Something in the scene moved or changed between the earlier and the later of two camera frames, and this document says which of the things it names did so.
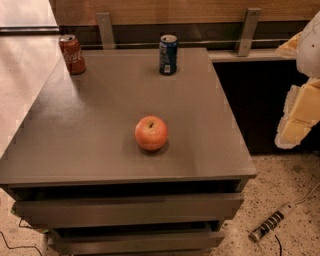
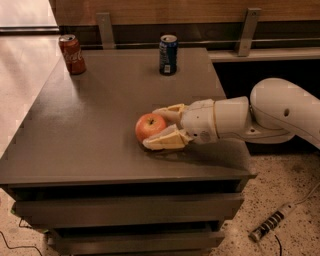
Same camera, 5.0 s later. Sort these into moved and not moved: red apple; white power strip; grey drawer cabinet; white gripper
Moved: white gripper
Not moved: red apple; grey drawer cabinet; white power strip
